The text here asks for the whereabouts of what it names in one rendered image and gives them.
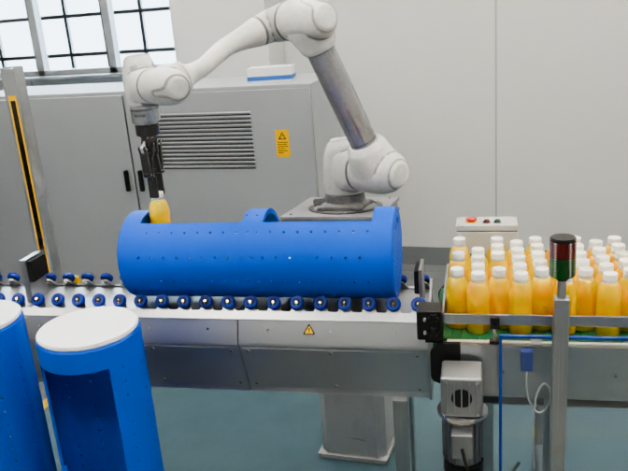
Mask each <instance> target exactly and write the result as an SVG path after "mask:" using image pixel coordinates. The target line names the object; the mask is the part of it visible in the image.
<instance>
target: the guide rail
mask: <svg viewBox="0 0 628 471"><path fill-rule="evenodd" d="M491 315H498V316H500V325H547V326H552V315H521V314H462V313H444V323H446V324H490V316H491ZM569 326H597V327H628V316H581V315H570V318H569Z"/></svg>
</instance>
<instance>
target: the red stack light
mask: <svg viewBox="0 0 628 471"><path fill-rule="evenodd" d="M549 256H550V257H551V258H553V259H556V260H572V259H574V258H576V257H577V241H576V242H575V243H572V244H566V245H562V244H555V243H553V242H551V241H549Z"/></svg>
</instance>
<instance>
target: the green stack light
mask: <svg viewBox="0 0 628 471"><path fill-rule="evenodd" d="M576 263H577V257H576V258H574V259H572V260H556V259H553V258H551V257H549V275H550V276H551V277H552V278H557V279H570V278H573V277H575V276H576Z"/></svg>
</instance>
